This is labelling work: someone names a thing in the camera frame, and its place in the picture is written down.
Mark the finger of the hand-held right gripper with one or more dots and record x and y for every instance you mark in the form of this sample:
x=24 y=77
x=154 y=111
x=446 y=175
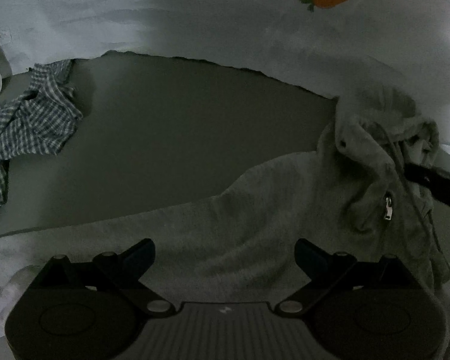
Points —
x=435 y=182

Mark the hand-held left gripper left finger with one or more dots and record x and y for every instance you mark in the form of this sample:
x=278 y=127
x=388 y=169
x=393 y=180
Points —
x=139 y=255

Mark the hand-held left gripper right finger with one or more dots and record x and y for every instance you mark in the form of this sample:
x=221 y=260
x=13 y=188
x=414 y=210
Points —
x=310 y=257

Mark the grey zip hoodie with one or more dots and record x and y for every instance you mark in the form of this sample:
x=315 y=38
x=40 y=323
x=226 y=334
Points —
x=270 y=202

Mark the checkered shirt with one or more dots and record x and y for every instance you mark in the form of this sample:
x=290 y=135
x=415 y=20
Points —
x=33 y=127

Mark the carrot print bed sheet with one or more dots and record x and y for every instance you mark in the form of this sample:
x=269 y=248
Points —
x=210 y=18

